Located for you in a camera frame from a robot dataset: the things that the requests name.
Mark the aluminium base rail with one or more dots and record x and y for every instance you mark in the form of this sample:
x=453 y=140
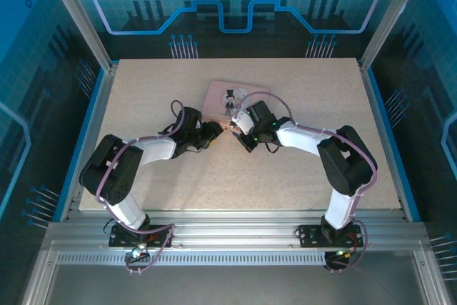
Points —
x=232 y=226

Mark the small silver key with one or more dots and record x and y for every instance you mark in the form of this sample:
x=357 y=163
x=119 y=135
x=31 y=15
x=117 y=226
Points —
x=234 y=133

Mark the pink tin box cartoon couple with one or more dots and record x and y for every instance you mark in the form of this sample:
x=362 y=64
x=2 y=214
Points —
x=214 y=98

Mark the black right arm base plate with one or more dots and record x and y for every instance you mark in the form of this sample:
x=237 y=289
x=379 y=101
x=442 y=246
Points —
x=307 y=237

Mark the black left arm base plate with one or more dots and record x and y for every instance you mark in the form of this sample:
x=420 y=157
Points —
x=119 y=239

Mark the aluminium frame post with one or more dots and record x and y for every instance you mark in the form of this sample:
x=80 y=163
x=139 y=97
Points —
x=392 y=15
x=78 y=15

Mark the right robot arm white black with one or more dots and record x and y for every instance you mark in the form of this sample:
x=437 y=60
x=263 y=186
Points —
x=346 y=162

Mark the grey metal tray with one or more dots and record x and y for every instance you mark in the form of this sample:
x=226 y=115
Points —
x=232 y=283

